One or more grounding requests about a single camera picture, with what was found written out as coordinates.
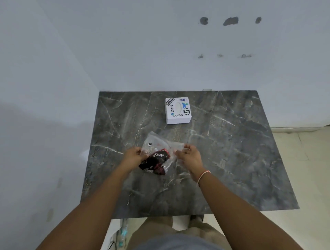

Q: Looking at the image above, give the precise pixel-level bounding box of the Dove tissue plastic packet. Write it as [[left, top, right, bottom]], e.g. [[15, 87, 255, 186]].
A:
[[138, 130, 186, 176]]

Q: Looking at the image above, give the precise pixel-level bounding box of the clear teal plastic bottle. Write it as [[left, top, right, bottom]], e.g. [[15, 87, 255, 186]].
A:
[[117, 219, 130, 248]]

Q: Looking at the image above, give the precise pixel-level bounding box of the person's right forearm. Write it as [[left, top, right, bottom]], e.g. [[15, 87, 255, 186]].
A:
[[197, 173, 305, 250]]

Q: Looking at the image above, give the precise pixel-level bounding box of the person's left hand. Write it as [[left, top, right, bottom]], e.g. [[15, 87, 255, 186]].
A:
[[123, 146, 150, 173]]

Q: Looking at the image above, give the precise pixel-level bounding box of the white stickered tissue box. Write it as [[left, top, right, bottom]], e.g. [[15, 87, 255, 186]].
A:
[[165, 96, 192, 125]]

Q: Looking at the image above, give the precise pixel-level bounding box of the red white thread bracelet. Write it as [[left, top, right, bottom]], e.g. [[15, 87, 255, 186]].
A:
[[196, 170, 212, 187]]

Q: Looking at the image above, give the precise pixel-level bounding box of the person's right hand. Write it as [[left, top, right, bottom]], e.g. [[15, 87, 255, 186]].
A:
[[175, 144, 207, 181]]

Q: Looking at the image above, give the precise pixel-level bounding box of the person's left forearm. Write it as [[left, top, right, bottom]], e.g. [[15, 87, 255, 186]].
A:
[[35, 164, 134, 250]]

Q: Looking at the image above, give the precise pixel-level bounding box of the person's grey shirt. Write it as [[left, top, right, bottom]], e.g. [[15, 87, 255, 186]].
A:
[[134, 232, 234, 250]]

